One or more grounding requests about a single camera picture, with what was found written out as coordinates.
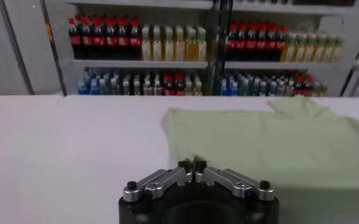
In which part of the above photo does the pale yellow drink bottle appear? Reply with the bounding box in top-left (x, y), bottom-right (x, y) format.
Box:
top-left (319, 80), bottom-right (329, 97)
top-left (310, 79), bottom-right (320, 97)
top-left (181, 75), bottom-right (193, 96)
top-left (191, 76), bottom-right (203, 97)

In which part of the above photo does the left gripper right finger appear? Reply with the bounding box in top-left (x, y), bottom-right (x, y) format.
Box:
top-left (193, 156), bottom-right (276, 202)

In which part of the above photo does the glass beverage display cabinet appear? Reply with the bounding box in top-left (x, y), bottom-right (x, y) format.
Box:
top-left (40, 0), bottom-right (359, 97)

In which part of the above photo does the red label cola bottle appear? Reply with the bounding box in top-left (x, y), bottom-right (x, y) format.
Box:
top-left (93, 17), bottom-right (106, 59)
top-left (160, 72), bottom-right (172, 96)
top-left (247, 24), bottom-right (258, 60)
top-left (68, 18), bottom-right (81, 59)
top-left (80, 17), bottom-right (93, 59)
top-left (227, 24), bottom-right (238, 60)
top-left (257, 24), bottom-right (268, 60)
top-left (292, 74), bottom-right (302, 97)
top-left (105, 16), bottom-right (118, 59)
top-left (301, 74), bottom-right (311, 97)
top-left (171, 72), bottom-right (182, 96)
top-left (266, 25), bottom-right (277, 61)
top-left (237, 24), bottom-right (248, 60)
top-left (276, 26), bottom-right (288, 61)
top-left (117, 16), bottom-right (130, 59)
top-left (129, 16), bottom-right (143, 59)

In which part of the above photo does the blue label water bottle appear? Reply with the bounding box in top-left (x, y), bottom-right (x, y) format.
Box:
top-left (221, 77), bottom-right (231, 97)
top-left (230, 77), bottom-right (240, 97)
top-left (88, 74), bottom-right (99, 96)
top-left (77, 74), bottom-right (89, 96)

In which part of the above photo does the green tinted water bottle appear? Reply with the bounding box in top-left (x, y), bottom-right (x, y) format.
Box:
top-left (238, 76), bottom-right (249, 97)
top-left (98, 74), bottom-right (110, 96)
top-left (247, 76), bottom-right (258, 97)
top-left (108, 74), bottom-right (120, 96)

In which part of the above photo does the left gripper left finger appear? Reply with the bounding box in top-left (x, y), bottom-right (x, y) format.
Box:
top-left (123, 158), bottom-right (194, 203)

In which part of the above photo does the light green polo shirt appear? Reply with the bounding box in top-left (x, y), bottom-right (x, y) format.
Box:
top-left (162, 96), bottom-right (359, 195)

